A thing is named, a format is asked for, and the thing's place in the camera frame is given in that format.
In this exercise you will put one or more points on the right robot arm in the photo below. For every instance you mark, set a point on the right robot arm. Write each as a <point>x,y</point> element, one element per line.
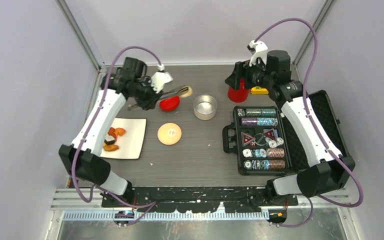
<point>329,169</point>

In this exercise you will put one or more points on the steel round lunch container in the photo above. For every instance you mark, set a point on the steel round lunch container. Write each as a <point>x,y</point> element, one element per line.
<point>205,107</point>

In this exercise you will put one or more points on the beige bun food piece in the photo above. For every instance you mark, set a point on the beige bun food piece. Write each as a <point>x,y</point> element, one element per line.
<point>185,92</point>

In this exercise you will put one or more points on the red round lid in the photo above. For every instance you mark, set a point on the red round lid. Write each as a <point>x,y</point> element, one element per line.
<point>169,104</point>

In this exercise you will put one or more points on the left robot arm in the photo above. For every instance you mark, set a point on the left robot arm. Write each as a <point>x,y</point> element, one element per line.
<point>82,157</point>

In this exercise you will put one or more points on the yellow tape measure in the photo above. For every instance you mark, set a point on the yellow tape measure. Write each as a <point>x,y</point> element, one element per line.
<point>259,91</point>

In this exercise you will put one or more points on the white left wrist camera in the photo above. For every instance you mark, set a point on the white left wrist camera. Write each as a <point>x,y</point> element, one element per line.
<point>160,78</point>

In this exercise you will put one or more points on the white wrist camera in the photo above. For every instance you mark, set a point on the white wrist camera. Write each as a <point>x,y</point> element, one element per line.
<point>259,50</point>
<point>160,78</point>

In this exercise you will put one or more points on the red tall cup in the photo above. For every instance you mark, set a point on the red tall cup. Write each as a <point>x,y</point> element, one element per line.
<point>240,95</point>

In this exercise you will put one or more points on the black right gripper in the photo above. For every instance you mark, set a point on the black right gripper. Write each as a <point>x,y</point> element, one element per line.
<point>242,69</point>

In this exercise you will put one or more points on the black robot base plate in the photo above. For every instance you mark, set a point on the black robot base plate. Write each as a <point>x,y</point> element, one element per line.
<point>235,199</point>

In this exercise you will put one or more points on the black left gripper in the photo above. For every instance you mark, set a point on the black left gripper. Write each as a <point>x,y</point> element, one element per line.
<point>151,102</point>

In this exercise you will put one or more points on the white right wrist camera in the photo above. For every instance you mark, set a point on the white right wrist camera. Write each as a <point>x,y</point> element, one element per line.
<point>259,50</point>

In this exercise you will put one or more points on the metal tongs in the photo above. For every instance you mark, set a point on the metal tongs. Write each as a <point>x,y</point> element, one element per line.
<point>165,95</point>

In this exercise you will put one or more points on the orange shrimp food piece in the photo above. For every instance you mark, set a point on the orange shrimp food piece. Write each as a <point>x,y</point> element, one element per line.
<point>112,132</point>

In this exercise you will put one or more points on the black white sushi piece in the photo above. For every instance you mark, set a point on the black white sushi piece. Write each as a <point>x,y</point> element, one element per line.
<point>109,140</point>

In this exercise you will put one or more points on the black poker chip case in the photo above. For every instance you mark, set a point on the black poker chip case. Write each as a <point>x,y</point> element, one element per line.
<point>265,143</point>

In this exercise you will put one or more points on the white square plate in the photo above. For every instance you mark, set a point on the white square plate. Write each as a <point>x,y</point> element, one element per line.
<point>131,143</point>

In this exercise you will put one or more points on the aluminium frame rail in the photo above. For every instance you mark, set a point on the aluminium frame rail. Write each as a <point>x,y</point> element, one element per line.
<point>67,206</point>

